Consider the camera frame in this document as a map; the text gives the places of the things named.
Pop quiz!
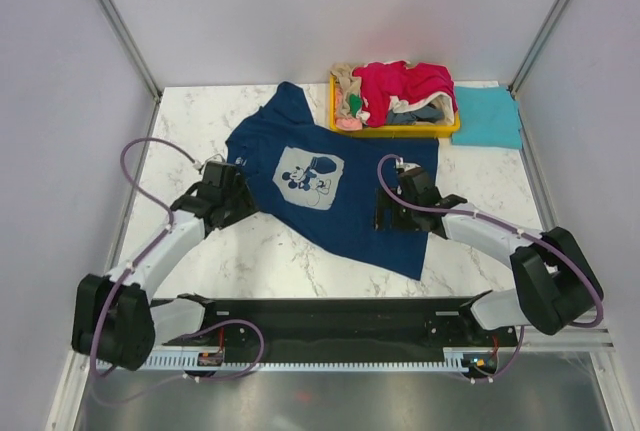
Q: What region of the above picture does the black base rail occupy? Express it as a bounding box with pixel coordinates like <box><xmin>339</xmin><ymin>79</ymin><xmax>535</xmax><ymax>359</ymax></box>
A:
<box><xmin>173</xmin><ymin>298</ymin><xmax>517</xmax><ymax>352</ymax></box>

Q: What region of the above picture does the navy blue printed t-shirt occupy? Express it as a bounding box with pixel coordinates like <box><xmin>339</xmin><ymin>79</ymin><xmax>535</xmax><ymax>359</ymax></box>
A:
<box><xmin>226</xmin><ymin>82</ymin><xmax>439</xmax><ymax>280</ymax></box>

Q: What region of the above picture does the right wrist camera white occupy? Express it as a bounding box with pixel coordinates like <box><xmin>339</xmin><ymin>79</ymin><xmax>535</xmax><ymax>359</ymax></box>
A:
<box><xmin>395</xmin><ymin>158</ymin><xmax>420</xmax><ymax>174</ymax></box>

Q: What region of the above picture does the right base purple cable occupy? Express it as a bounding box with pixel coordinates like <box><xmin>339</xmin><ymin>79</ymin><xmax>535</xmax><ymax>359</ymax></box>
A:
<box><xmin>462</xmin><ymin>325</ymin><xmax>524</xmax><ymax>386</ymax></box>

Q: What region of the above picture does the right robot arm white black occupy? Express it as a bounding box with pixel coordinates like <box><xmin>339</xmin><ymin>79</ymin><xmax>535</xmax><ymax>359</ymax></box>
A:
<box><xmin>375</xmin><ymin>167</ymin><xmax>604</xmax><ymax>345</ymax></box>

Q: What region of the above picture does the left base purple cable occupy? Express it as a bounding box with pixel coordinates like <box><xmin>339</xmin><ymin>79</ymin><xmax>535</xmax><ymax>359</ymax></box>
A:
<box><xmin>182</xmin><ymin>318</ymin><xmax>266</xmax><ymax>385</ymax></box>

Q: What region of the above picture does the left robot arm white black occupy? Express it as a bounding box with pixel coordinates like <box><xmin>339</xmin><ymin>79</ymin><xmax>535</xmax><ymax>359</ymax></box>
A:
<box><xmin>71</xmin><ymin>162</ymin><xmax>257</xmax><ymax>372</ymax></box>

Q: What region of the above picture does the aluminium frame post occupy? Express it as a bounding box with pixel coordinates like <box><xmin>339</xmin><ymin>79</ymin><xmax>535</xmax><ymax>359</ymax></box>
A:
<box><xmin>96</xmin><ymin>0</ymin><xmax>162</xmax><ymax>103</ymax></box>
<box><xmin>508</xmin><ymin>0</ymin><xmax>572</xmax><ymax>97</ymax></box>

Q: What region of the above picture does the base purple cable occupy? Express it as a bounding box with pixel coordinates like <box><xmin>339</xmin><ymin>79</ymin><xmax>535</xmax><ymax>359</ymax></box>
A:
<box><xmin>182</xmin><ymin>318</ymin><xmax>266</xmax><ymax>385</ymax></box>
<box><xmin>462</xmin><ymin>325</ymin><xmax>524</xmax><ymax>386</ymax></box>

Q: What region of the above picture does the left aluminium frame post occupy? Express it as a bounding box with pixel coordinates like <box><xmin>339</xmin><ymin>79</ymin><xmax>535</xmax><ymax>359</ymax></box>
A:
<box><xmin>96</xmin><ymin>0</ymin><xmax>162</xmax><ymax>103</ymax></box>

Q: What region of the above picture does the pink cloth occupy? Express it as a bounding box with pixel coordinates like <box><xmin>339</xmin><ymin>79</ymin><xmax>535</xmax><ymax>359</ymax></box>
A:
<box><xmin>335</xmin><ymin>117</ymin><xmax>363</xmax><ymax>132</ymax></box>

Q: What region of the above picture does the folded teal t-shirt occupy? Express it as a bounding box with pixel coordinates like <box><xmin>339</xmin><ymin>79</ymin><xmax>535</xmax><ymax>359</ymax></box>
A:
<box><xmin>451</xmin><ymin>86</ymin><xmax>522</xmax><ymax>150</ymax></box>

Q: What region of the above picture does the grey blue garment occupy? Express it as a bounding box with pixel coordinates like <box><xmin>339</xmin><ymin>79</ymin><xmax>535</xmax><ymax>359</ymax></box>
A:
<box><xmin>385</xmin><ymin>104</ymin><xmax>445</xmax><ymax>126</ymax></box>

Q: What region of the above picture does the right aluminium frame post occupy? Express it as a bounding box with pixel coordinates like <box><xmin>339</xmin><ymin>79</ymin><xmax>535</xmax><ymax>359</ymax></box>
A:
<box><xmin>508</xmin><ymin>0</ymin><xmax>572</xmax><ymax>97</ymax></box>

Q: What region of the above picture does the yellow plastic bin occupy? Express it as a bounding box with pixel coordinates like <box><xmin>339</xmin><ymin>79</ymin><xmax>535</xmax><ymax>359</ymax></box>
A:
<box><xmin>327</xmin><ymin>75</ymin><xmax>461</xmax><ymax>139</ymax></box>

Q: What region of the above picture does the beige white green shirt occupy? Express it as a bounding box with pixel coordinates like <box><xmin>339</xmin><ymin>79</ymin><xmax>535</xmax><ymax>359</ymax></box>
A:
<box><xmin>330</xmin><ymin>63</ymin><xmax>370</xmax><ymax>126</ymax></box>

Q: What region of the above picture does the white slotted cable duct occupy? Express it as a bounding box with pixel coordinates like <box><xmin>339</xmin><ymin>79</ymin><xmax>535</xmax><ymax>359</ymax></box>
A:
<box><xmin>140</xmin><ymin>345</ymin><xmax>496</xmax><ymax>373</ymax></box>

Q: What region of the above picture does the red t-shirt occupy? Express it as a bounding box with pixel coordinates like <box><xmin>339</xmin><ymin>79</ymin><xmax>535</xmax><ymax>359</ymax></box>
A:
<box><xmin>352</xmin><ymin>61</ymin><xmax>458</xmax><ymax>127</ymax></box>

